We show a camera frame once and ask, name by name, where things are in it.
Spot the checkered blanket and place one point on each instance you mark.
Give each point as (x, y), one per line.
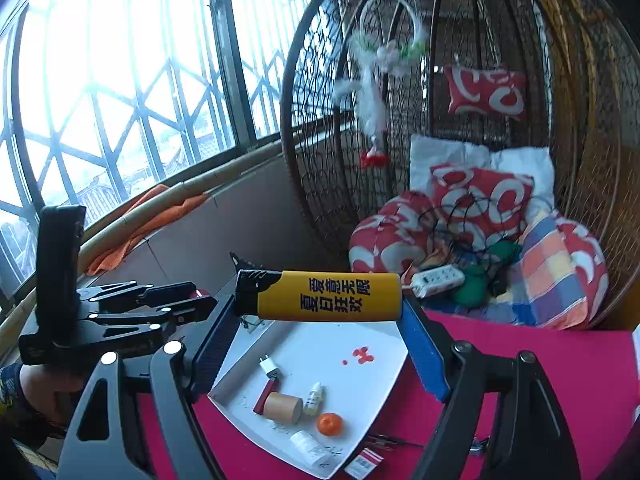
(545, 270)

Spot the yellow lighter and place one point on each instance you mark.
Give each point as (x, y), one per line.
(325, 296)

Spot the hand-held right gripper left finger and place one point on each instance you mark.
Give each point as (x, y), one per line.
(215, 342)

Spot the white cylinder tube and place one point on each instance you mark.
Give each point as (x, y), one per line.
(310, 447)

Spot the beige pipe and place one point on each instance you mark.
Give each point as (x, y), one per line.
(200, 180)

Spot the white charger plug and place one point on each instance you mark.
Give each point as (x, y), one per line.
(270, 366)

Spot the white feather dream catcher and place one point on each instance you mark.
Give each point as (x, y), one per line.
(375, 80)

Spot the orange tangerine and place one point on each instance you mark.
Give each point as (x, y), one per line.
(330, 424)

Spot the square red patterned cushion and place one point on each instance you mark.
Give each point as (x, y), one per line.
(482, 195)

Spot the white power strip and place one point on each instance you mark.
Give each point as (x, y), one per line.
(437, 280)

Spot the wicker hanging egg chair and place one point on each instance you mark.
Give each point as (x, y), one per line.
(575, 85)

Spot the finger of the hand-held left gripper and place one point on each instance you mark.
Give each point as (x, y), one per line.
(165, 291)
(185, 310)

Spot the small red patterned pillow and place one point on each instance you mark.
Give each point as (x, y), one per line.
(485, 91)

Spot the tan cardboard cylinder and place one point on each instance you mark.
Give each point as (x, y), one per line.
(282, 406)

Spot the pink tablecloth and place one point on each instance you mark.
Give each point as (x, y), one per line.
(550, 360)

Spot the window with metal grille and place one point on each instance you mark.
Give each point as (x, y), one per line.
(125, 60)

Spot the person's left hand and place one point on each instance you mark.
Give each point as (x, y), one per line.
(50, 390)

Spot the red patterned seat cushion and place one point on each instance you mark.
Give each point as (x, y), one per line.
(385, 240)

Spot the small white dropper bottle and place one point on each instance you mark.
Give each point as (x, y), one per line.
(314, 399)

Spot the white pillow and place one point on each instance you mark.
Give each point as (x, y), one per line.
(450, 152)

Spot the red white cigarette box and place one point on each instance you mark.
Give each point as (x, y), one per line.
(364, 464)

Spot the eyeglasses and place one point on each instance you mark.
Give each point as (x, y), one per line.
(251, 325)

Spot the orange cloth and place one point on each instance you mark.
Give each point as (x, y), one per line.
(150, 215)

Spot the white square tray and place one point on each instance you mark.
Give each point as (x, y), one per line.
(350, 375)

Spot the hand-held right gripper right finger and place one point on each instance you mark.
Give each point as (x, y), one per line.
(425, 350)

